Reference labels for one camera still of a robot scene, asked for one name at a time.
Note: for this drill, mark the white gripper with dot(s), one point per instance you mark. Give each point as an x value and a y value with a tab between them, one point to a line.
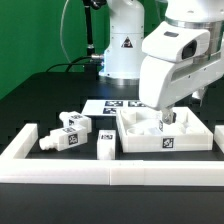
164	83

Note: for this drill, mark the white square tabletop part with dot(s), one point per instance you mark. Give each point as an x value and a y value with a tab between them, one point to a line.
138	132

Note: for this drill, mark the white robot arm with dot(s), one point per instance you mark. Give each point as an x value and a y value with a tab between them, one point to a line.
123	58

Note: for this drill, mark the white sheet with markers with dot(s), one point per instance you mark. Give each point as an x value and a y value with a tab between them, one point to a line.
108	107

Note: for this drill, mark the white U-shaped fence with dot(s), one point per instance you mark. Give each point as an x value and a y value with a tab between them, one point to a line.
16	167

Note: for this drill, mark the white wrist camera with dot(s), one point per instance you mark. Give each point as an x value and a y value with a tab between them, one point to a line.
175	44

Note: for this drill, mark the black camera pole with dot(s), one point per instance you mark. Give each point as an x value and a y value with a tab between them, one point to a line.
88	6

